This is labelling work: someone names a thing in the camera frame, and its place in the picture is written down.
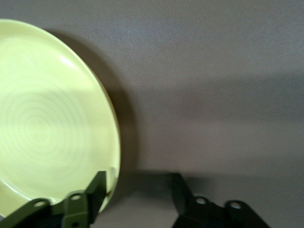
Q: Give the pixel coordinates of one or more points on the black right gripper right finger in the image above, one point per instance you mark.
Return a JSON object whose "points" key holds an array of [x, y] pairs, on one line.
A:
{"points": [[202, 213]]}

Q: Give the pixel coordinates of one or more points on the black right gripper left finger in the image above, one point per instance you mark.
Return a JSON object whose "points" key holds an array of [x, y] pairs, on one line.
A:
{"points": [[78, 211]]}

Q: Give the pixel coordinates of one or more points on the yellow plate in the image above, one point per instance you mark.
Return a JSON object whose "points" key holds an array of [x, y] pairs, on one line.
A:
{"points": [[47, 114]]}

